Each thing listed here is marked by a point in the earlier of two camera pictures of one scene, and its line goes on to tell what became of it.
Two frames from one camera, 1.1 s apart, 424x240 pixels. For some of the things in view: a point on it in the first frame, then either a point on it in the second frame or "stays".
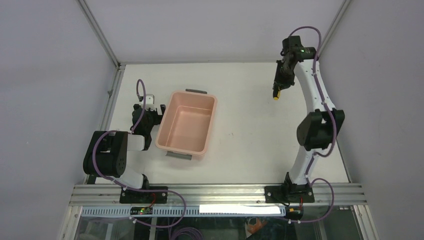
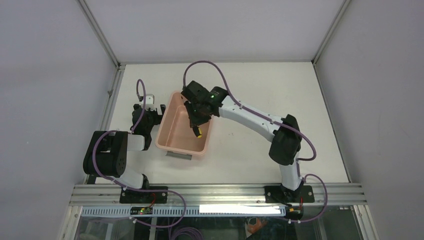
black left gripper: x=158 y=117 stays
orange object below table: x=255 y=228 stays
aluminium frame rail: x=351 y=194 stays
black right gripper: x=278 y=81 to x=195 y=121
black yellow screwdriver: x=276 y=94 to x=197 y=131
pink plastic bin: x=186 y=128 stays
